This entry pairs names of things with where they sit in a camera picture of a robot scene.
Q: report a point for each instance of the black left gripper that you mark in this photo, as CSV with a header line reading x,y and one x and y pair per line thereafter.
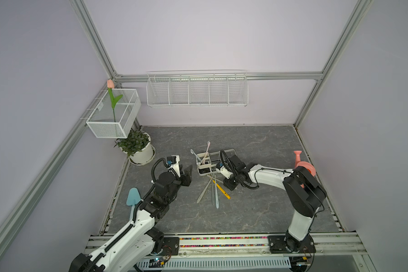
x,y
186,177

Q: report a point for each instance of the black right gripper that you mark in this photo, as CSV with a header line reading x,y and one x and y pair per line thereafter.
x,y
227,185

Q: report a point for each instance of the light blue toothbrush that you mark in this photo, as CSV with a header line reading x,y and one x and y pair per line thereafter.
x,y
216,194
199,159

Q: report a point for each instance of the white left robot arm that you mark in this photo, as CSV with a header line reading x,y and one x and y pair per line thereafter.
x,y
139,237

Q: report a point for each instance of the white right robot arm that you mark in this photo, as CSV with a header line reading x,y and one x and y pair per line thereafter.
x,y
305,193

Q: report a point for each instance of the yellow toothbrush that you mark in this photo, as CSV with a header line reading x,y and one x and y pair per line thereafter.
x,y
221,189

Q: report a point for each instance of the beige toothbrush holder tray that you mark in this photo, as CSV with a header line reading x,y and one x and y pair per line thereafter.
x,y
209,165

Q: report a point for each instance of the grey toothbrush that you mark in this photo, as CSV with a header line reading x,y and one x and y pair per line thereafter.
x,y
212,193

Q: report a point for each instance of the teal hand shovel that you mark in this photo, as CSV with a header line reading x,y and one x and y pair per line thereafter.
x,y
132,201

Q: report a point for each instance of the potted green plant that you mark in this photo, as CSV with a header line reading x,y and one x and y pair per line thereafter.
x,y
137,147

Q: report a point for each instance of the pink watering can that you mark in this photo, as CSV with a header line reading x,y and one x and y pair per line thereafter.
x,y
302,161

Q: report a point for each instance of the artificial pink tulip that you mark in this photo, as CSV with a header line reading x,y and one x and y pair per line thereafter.
x,y
114,99

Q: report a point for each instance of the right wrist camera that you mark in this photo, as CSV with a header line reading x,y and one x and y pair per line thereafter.
x,y
220,168

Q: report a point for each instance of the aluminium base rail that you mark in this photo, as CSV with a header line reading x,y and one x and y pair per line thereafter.
x,y
226,252

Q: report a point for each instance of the long white wire shelf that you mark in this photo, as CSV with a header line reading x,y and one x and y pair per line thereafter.
x,y
197,88

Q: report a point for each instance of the white wire basket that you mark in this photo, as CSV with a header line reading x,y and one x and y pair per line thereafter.
x,y
101,122

